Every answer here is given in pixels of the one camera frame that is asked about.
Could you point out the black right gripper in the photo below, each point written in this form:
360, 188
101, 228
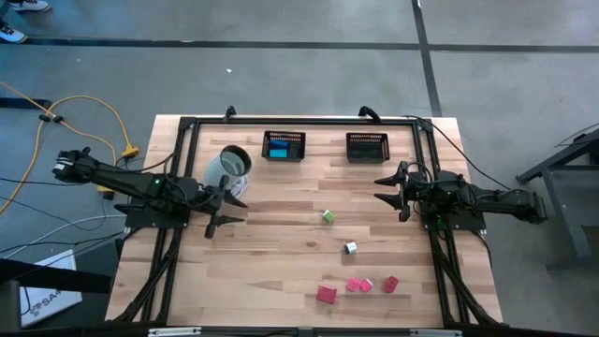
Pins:
421, 192

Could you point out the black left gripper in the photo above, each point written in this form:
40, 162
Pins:
208, 199

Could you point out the green cube charger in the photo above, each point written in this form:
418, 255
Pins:
328, 216

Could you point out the white cube charger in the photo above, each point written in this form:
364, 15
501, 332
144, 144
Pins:
350, 247

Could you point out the teal rectangular block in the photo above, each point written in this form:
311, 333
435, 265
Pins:
277, 153

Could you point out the blue rectangular block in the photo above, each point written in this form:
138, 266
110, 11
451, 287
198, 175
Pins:
279, 144

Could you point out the red charger with prongs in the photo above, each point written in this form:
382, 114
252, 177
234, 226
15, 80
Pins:
390, 284

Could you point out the red-pink charger white end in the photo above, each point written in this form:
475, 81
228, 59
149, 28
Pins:
366, 285

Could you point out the small red-pink charger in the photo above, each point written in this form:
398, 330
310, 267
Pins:
353, 284

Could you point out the large red charger block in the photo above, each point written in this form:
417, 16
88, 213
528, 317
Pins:
326, 294

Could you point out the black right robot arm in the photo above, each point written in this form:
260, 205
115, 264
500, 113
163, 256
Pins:
505, 201

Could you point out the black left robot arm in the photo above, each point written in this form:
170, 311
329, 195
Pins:
117, 180

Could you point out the black mesh basket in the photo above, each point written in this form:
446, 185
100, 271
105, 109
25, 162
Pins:
367, 153
283, 136

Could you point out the grey metal cart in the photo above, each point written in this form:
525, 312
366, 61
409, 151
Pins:
561, 196

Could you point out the black beam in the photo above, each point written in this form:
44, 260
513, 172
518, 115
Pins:
47, 277

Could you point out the white printed box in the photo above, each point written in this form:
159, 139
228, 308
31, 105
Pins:
51, 299

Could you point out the person's shoe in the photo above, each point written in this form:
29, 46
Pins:
10, 33
29, 4

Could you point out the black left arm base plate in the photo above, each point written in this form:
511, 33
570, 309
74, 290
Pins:
150, 219

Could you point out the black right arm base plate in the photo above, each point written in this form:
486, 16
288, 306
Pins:
468, 224

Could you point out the black aluminium table frame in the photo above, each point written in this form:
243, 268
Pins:
304, 121

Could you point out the silver metal bracket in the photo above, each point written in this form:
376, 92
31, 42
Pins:
435, 332
174, 332

